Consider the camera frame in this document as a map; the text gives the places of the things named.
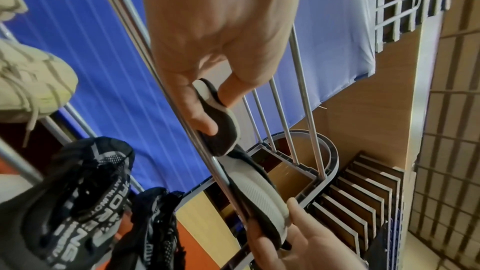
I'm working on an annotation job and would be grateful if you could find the blue printed banner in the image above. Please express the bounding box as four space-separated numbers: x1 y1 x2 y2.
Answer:
0 0 378 193

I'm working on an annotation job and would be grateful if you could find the grey metal shoe rack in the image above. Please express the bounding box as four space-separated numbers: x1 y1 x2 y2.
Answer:
0 0 341 270

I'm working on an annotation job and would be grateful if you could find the black green-striped sneaker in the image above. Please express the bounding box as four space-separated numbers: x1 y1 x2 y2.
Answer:
215 144 293 250
190 78 242 157

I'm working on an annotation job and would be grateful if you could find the black grey mesh sneaker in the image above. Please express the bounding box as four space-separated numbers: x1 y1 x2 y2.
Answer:
104 187 187 270
0 136 136 270

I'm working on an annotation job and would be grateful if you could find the brown slatted wooden panel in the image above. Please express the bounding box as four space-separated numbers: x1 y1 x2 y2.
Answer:
310 149 406 260

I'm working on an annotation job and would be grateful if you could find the white metal grid railing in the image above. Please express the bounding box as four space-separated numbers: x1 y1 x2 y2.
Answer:
374 0 459 53

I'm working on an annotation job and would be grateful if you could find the person's left hand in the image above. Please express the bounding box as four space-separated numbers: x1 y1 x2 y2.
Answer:
141 0 311 137

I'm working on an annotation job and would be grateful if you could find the person's right hand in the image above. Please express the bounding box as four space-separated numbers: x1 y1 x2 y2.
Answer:
245 197 371 270

